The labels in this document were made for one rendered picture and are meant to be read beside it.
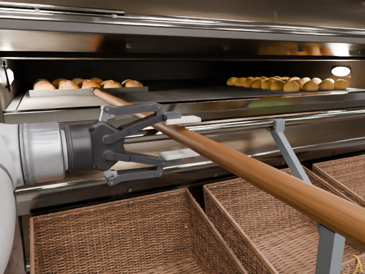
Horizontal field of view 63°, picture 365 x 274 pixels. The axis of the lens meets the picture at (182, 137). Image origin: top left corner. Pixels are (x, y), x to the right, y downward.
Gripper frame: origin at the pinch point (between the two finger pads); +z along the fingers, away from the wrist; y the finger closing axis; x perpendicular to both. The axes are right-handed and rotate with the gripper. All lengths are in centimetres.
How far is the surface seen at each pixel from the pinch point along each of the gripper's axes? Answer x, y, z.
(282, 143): -10.8, 7.9, 35.4
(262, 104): -51, 3, 62
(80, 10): -42, -27, -11
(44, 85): -102, -4, -21
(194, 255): -40, 58, 24
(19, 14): -38, -24, -25
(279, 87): -76, -1, 94
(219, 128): -14.2, 2.6, 17.2
